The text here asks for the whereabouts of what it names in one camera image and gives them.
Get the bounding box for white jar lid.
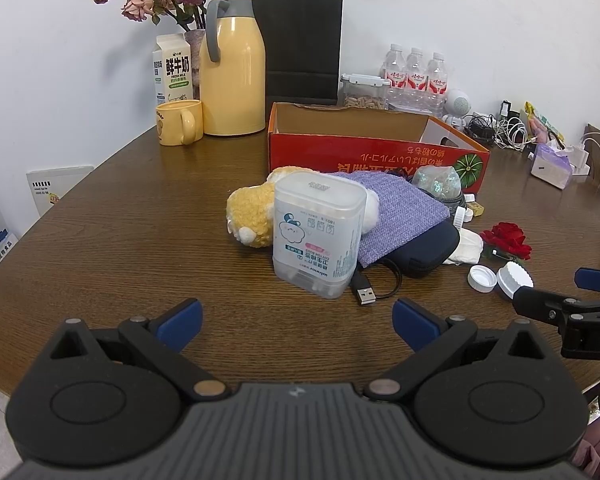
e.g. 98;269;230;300
496;261;533;299

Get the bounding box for white bottle cap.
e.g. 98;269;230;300
467;264;498;294

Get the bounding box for black usb cable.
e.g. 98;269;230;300
348;257;403;307

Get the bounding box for dark blue zip case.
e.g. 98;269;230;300
385;221;460;278

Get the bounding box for red fabric rose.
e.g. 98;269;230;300
479;222;532;262

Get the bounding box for purple knit pouch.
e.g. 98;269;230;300
334;170;450;268

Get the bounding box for iridescent plastic ball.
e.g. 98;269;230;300
412;166;463;200

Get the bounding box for yellow white plush toy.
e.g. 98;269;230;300
226;166;378;248

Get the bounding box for white cotton swab box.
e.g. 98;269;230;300
272;170;367;299

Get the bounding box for purple tissue pack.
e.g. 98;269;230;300
530;144;572;191

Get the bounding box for small yellow eraser box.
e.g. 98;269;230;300
466;202;484;218

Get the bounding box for snack packet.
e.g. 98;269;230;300
524;101;566;150

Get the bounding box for yellow mug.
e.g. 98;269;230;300
156;100;204;146

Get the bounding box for red cardboard box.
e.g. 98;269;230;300
268;102;490;193

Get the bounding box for white robot toy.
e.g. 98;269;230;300
442;89;471;130

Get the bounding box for right water bottle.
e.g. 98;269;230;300
425;52;449;117

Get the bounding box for water bottle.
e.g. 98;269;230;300
380;44;406;90
405;48;427;108
425;52;449;117

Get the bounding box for middle water bottle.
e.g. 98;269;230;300
405;48;427;108

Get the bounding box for clear food storage container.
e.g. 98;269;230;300
339;74;390;110

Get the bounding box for left water bottle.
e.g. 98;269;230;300
380;44;406;90

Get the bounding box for white milk carton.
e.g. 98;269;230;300
152;34;194;105

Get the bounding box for yellow thermos jug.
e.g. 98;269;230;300
199;0;265;136

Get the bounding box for black paper bag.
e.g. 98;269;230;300
252;0;343;107

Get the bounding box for tangled charger cables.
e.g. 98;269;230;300
462;98;538;153

